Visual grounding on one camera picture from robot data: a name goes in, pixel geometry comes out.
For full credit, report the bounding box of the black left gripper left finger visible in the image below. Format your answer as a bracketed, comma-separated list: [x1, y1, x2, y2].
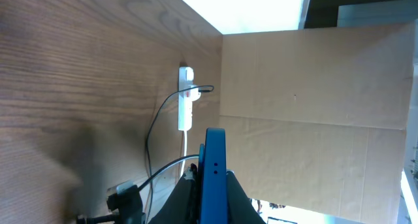
[149, 163, 197, 224]

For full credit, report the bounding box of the brown cardboard box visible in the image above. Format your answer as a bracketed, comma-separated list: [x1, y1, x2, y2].
[220, 23, 417, 223]

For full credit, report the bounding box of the white power strip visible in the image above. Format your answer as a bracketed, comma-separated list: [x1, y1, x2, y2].
[178, 67, 196, 131]

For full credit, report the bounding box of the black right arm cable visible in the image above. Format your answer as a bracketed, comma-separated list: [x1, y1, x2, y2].
[137, 153, 201, 192]

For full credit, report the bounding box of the white USB charger plug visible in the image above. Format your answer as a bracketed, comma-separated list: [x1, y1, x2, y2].
[187, 86, 201, 102]

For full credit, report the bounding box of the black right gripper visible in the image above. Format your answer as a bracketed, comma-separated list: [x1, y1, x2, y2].
[76, 186, 146, 224]

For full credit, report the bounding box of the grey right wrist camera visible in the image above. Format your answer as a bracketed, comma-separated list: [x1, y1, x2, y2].
[116, 180, 137, 195]

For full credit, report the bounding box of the black USB charging cable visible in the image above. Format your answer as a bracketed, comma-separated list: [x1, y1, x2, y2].
[144, 84, 215, 224]

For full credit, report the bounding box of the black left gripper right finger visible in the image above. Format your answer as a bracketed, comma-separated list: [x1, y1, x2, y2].
[226, 170, 265, 224]

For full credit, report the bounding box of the blue Galaxy smartphone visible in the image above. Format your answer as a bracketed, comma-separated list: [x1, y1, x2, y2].
[198, 128, 228, 224]

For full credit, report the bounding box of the white power strip cord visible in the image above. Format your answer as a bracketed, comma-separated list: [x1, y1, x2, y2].
[180, 129, 188, 178]

